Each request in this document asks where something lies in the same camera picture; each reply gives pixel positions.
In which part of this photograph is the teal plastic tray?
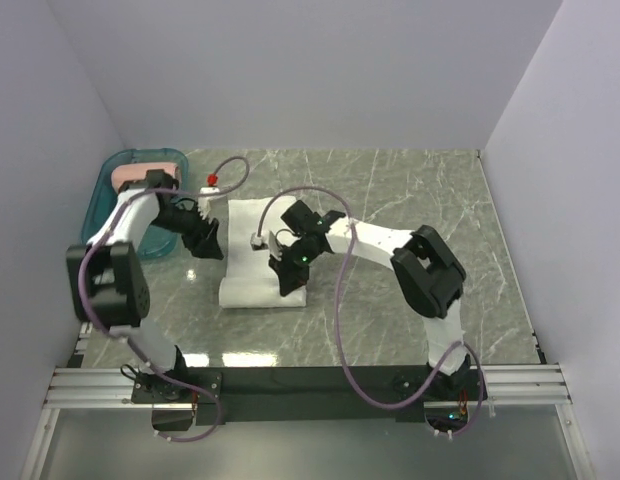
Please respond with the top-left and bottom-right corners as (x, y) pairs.
(80, 148), (189, 260)

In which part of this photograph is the aluminium rail frame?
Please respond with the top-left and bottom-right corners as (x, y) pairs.
(30, 331), (596, 479)

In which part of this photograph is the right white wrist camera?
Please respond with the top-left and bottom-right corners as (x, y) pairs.
(250, 231), (284, 259)

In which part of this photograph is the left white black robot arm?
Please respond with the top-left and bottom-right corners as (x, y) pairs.
(66, 163), (224, 402)

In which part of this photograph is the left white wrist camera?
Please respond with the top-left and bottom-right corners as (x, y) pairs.
(197, 173), (224, 220)

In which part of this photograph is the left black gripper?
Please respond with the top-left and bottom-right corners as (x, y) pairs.
(152, 200), (225, 260)

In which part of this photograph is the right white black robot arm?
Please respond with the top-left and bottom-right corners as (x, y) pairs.
(252, 200), (473, 400)

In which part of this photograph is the rolled pink towel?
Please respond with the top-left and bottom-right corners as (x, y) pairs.
(111, 162), (182, 193)

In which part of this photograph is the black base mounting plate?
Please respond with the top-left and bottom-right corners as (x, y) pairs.
(131, 366), (487, 429)

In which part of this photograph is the white towel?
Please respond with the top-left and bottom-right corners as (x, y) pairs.
(219, 195), (306, 309)

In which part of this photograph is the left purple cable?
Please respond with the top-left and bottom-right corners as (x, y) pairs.
(77, 156), (251, 444)

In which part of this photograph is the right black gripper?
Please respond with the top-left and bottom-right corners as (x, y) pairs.
(269, 241), (319, 297)

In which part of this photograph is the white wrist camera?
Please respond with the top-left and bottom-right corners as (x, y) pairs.
(250, 231), (284, 259)
(197, 173), (224, 220)

